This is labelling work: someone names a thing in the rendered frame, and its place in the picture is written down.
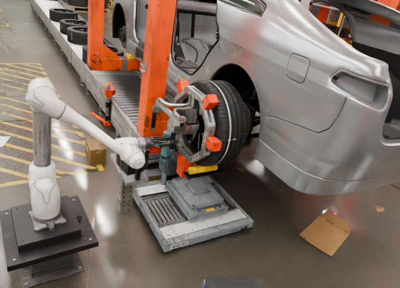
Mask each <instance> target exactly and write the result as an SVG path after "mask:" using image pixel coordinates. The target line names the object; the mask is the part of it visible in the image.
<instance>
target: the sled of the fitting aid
mask: <svg viewBox="0 0 400 288"><path fill-rule="evenodd" d="M165 188H166V189H167V191H168V192H169V194H170V195H171V197H172V198H173V199H174V201H175V202H176V204H177V205H178V206H179V208H180V209H181V210H182V212H183V213H184V214H185V216H186V218H187V219H188V220H189V222H190V223H192V222H195V221H199V220H204V219H207V218H211V217H216V216H219V215H223V214H226V213H227V211H228V208H229V207H228V205H227V204H226V203H225V202H224V201H223V203H220V204H215V205H211V206H206V207H203V208H198V209H192V208H191V207H190V206H189V204H188V203H187V202H186V200H185V199H184V197H183V196H182V195H181V194H180V192H179V191H178V190H177V189H176V187H175V186H174V184H173V183H172V180H167V181H166V183H165Z"/></svg>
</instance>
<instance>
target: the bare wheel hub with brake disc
mask: <svg viewBox="0 0 400 288"><path fill-rule="evenodd" d="M244 106H245V109H246V116H247V135H246V137H247V136H248V134H249V132H250V130H251V125H252V119H251V113H250V111H249V108H248V107H247V105H246V104H245V103H244Z"/></svg>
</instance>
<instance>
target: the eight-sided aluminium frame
mask: <svg viewBox="0 0 400 288"><path fill-rule="evenodd" d="M189 94H191V95H192V96H193V97H195V99H197V100H198V101H199V104H200V107H201V112H202V116H203V119H204V124H205V130H204V136H203V140H202V146H201V151H199V152H198V153H196V154H193V153H192V152H191V151H190V150H189V149H188V148H187V147H186V145H185V143H184V140H183V135H179V136H178V135H176V139H178V143H176V148H177V150H178V151H180V153H181V154H182V155H183V156H184V157H185V158H186V159H187V161H188V162H189V163H191V162H197V161H199V160H200V159H203V158H204V157H206V156H208V155H210V152H211V151H210V150H209V149H208V148H207V147H206V146H205V142H206V139H207V137H214V132H215V122H214V118H213V114H212V110H211V109H204V107H203V104H202V100H203V99H204V98H205V96H206V95H205V94H204V93H202V92H201V91H200V90H198V89H197V88H196V87H194V86H186V87H185V88H184V89H183V90H182V91H181V92H180V93H179V94H178V95H177V96H176V97H175V98H174V104H182V103H183V101H184V100H185V99H186V98H187V97H188V96H189ZM179 140H180V141H179Z"/></svg>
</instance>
